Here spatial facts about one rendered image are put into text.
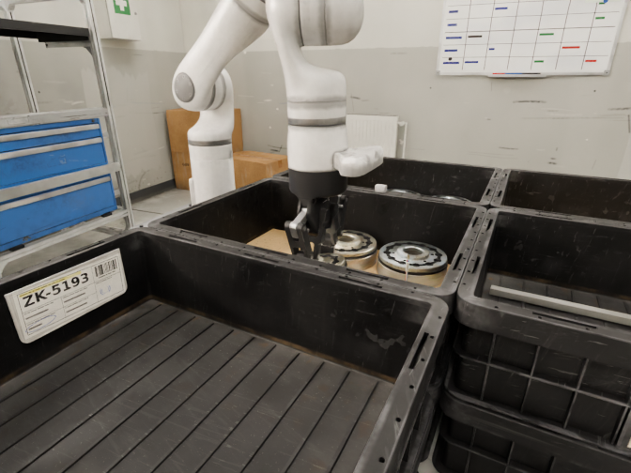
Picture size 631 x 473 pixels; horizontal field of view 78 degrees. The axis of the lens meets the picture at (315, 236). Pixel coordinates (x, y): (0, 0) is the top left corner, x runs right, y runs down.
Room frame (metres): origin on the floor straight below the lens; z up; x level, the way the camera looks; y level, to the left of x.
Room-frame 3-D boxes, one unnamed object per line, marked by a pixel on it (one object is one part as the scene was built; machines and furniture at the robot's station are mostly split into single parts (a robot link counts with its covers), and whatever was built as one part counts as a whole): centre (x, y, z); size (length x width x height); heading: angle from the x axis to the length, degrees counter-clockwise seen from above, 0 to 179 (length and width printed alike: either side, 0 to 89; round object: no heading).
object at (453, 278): (0.52, -0.01, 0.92); 0.40 x 0.30 x 0.02; 62
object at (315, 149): (0.48, -0.02, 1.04); 0.11 x 0.09 x 0.06; 62
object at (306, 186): (0.49, 0.00, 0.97); 0.08 x 0.08 x 0.09
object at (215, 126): (0.87, 0.23, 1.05); 0.09 x 0.09 x 0.17; 62
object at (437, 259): (0.54, -0.15, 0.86); 0.10 x 0.10 x 0.01
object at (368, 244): (0.59, -0.05, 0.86); 0.10 x 0.10 x 0.01
